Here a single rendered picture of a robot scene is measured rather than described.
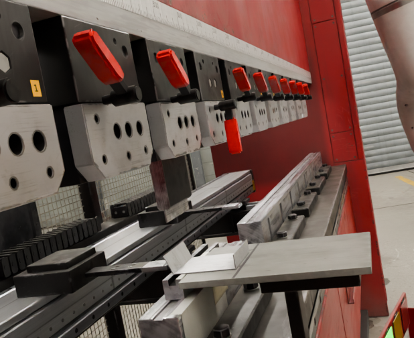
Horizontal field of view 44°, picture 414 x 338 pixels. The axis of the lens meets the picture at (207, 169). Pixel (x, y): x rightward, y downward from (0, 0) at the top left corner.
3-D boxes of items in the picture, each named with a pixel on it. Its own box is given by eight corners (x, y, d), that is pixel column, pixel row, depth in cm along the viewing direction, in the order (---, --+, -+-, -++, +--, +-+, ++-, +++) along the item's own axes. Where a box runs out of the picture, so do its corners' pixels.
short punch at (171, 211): (173, 222, 76) (161, 159, 75) (160, 223, 77) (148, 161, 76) (194, 208, 86) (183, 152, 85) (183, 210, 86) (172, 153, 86)
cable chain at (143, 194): (129, 216, 146) (126, 202, 145) (111, 218, 147) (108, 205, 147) (181, 190, 187) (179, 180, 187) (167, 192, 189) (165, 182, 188)
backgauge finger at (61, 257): (158, 286, 78) (152, 254, 78) (17, 298, 86) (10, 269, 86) (185, 262, 89) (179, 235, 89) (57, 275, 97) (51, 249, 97)
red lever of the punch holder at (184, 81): (174, 44, 66) (201, 93, 73) (145, 51, 67) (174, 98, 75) (173, 54, 65) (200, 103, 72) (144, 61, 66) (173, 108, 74)
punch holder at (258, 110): (258, 131, 126) (246, 64, 125) (225, 137, 129) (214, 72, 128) (269, 128, 141) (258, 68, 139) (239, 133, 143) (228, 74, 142)
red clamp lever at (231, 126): (242, 152, 92) (233, 98, 91) (221, 156, 93) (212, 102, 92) (245, 151, 94) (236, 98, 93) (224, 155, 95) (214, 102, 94)
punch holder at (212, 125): (212, 146, 89) (195, 49, 87) (167, 153, 91) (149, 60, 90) (233, 139, 103) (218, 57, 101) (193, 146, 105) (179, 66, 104)
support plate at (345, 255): (372, 273, 65) (370, 266, 65) (179, 290, 73) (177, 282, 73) (370, 237, 82) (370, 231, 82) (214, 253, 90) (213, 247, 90)
